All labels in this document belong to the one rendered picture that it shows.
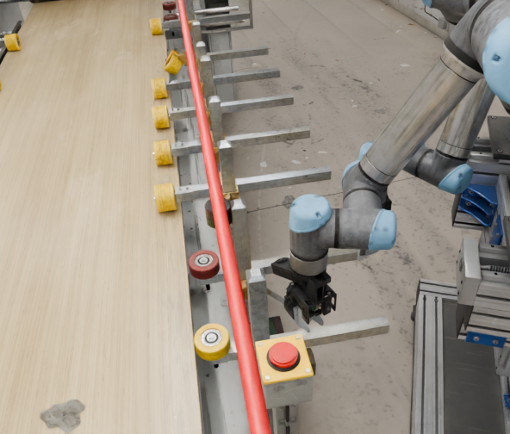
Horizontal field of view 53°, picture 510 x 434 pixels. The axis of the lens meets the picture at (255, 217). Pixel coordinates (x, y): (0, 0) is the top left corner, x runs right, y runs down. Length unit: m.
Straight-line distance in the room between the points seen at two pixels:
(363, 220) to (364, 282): 1.60
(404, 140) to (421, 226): 1.94
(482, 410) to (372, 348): 0.53
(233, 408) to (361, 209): 0.68
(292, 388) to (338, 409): 1.37
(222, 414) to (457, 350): 1.02
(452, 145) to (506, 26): 0.50
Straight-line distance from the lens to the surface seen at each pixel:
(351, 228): 0.93
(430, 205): 3.04
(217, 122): 1.61
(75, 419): 1.13
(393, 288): 2.52
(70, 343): 1.25
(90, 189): 1.69
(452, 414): 1.93
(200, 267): 1.32
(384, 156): 0.98
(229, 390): 1.43
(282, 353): 0.73
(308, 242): 0.94
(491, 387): 2.03
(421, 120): 0.95
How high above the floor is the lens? 1.83
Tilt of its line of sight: 39 degrees down
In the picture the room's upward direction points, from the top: 4 degrees counter-clockwise
